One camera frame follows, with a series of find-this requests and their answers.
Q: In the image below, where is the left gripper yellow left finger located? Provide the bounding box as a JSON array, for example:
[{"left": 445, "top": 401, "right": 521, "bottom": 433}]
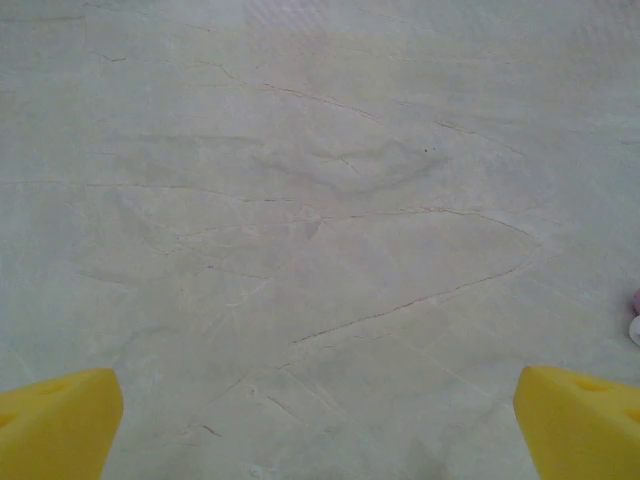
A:
[{"left": 0, "top": 368, "right": 125, "bottom": 480}]

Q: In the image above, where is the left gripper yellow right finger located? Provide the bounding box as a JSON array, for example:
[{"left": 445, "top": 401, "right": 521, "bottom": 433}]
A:
[{"left": 513, "top": 365, "right": 640, "bottom": 480}]

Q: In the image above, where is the lavender wireless earbud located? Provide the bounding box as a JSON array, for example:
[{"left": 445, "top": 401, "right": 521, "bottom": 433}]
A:
[{"left": 628, "top": 287, "right": 640, "bottom": 346}]

